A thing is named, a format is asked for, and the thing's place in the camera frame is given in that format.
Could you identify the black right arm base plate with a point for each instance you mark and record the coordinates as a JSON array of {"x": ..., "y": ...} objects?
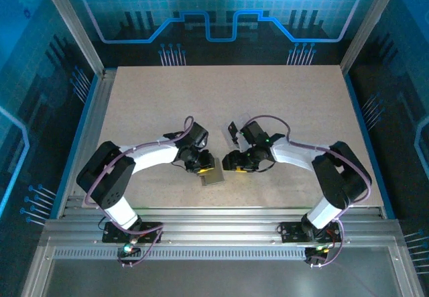
[{"x": 290, "y": 231}]

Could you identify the aluminium mounting rail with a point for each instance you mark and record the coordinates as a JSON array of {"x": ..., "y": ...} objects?
[{"x": 218, "y": 223}]

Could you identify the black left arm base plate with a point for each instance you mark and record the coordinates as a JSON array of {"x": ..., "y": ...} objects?
[{"x": 152, "y": 226}]

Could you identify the aluminium side rail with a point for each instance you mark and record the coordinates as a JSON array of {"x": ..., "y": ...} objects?
[{"x": 94, "y": 126}]

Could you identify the aluminium frame post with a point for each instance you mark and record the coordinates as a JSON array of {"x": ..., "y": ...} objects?
[
  {"x": 368, "y": 25},
  {"x": 73, "y": 29}
]

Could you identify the black VIP card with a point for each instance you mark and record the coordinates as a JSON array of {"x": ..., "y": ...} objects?
[{"x": 233, "y": 131}]

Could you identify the left connector board with LED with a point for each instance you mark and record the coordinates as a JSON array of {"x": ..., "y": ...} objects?
[{"x": 127, "y": 249}]

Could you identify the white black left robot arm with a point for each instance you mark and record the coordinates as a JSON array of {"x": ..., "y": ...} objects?
[{"x": 154, "y": 154}]

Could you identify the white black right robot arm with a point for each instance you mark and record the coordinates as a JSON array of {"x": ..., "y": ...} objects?
[{"x": 291, "y": 154}]

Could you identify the right connector board with LED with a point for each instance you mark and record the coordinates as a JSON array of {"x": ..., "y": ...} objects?
[{"x": 318, "y": 250}]

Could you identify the grey metal panel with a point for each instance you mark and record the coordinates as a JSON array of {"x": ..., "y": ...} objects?
[{"x": 218, "y": 280}]

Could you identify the connector board with led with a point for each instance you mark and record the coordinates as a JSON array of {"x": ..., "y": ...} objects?
[
  {"x": 318, "y": 250},
  {"x": 127, "y": 249}
]

